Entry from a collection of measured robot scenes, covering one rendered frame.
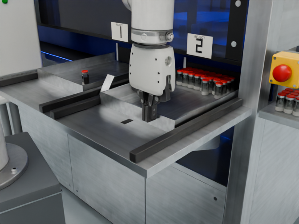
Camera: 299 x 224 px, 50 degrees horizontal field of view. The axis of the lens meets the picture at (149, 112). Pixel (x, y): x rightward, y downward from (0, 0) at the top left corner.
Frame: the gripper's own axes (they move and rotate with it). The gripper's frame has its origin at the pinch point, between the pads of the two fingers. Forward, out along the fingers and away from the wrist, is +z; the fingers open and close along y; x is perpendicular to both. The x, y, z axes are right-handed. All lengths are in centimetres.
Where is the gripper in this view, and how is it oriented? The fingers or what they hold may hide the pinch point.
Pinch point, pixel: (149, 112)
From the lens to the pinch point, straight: 71.6
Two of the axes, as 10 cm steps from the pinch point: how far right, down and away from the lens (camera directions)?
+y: -7.2, -2.9, 6.3
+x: -6.9, 2.6, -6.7
